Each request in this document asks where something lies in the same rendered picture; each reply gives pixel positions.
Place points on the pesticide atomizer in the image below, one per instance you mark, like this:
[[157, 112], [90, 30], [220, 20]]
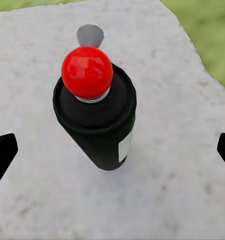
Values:
[[95, 101]]

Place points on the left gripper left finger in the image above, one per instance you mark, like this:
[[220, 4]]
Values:
[[8, 150]]

